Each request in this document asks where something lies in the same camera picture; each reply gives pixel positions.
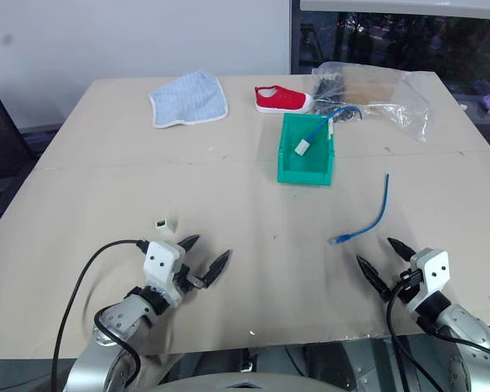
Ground silver robot torso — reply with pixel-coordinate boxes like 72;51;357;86
154;368;354;392

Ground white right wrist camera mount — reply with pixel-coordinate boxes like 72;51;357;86
405;247;450;312

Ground black parts bundle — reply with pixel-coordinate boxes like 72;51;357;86
312;76;354;124

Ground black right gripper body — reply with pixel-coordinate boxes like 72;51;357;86
386;265;425;304

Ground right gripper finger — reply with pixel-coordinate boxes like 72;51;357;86
387;237;416;265
356;256;394;303

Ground blue cable with white coupler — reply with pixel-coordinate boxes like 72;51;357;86
293;105;363;157

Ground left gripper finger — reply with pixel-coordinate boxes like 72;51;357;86
199;249;233;290
176;234;201;252

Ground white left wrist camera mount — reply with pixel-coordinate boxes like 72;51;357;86
142;240;185;308

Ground green plastic bin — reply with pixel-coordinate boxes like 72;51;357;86
276;112;337;187

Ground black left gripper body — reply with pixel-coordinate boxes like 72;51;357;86
172;243;207;305

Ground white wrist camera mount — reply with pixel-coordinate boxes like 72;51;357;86
405;247;450;312
142;240;185;308

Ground red canvas shoe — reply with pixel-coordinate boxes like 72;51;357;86
254;84;314;114

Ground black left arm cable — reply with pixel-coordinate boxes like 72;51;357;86
51;240;149;392

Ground clear plastic bag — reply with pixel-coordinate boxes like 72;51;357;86
310;60;433;145

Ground black office chair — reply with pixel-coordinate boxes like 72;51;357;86
0;75;63;230

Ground light blue striped cloth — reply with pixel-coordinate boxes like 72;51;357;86
148;69;229;130

